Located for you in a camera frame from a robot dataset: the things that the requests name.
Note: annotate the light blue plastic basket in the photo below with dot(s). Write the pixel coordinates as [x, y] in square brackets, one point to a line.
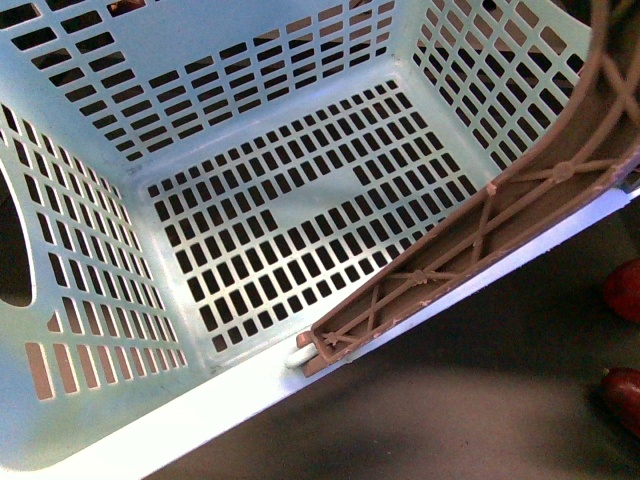
[187, 186]

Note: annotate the brown basket handle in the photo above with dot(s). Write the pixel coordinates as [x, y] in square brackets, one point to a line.
[592, 147]

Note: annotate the red apple front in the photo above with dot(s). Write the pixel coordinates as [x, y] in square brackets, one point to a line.
[620, 393]

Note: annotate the dark apple front left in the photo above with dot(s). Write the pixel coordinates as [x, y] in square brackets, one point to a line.
[621, 290]

